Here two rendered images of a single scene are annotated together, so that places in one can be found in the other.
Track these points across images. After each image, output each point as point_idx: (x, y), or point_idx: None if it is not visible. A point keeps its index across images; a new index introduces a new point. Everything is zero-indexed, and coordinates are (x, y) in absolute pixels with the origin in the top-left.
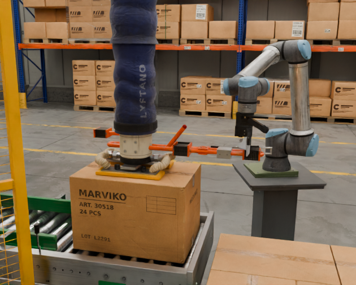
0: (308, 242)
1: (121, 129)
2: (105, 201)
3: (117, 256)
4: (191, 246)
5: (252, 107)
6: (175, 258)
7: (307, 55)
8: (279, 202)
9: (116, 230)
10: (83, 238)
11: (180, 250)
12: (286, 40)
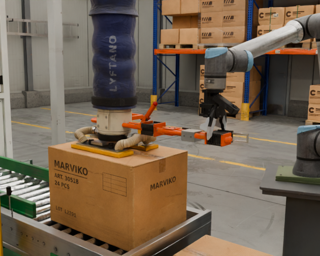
0: None
1: (93, 102)
2: (72, 174)
3: (80, 233)
4: None
5: (217, 82)
6: (126, 245)
7: None
8: (307, 216)
9: (80, 206)
10: (57, 210)
11: (130, 238)
12: (314, 13)
